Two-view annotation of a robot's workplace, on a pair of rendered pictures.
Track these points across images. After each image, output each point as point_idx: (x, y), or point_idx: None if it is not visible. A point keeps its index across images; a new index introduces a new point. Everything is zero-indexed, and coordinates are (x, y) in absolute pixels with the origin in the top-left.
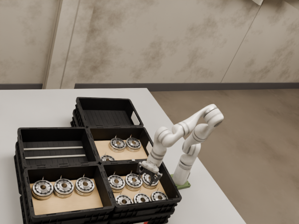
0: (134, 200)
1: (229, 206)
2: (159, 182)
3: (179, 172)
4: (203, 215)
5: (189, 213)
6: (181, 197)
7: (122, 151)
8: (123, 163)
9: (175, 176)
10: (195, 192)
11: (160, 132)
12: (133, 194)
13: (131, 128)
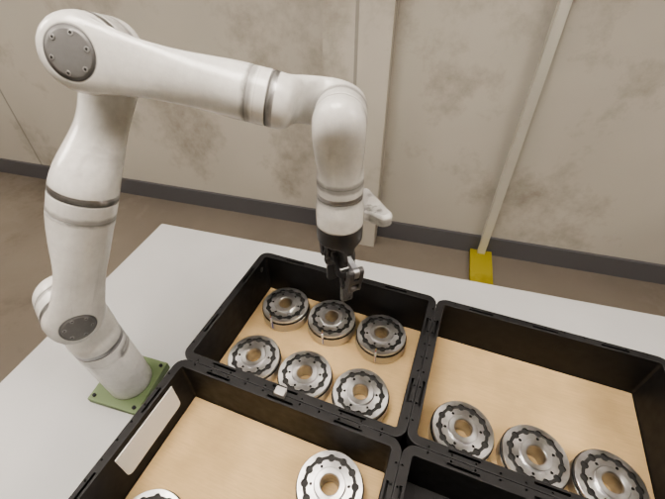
0: (352, 326)
1: (114, 281)
2: (228, 349)
3: (135, 355)
4: (188, 293)
5: (209, 310)
6: (261, 254)
7: None
8: (321, 401)
9: (142, 372)
10: (133, 338)
11: (361, 105)
12: (329, 355)
13: None
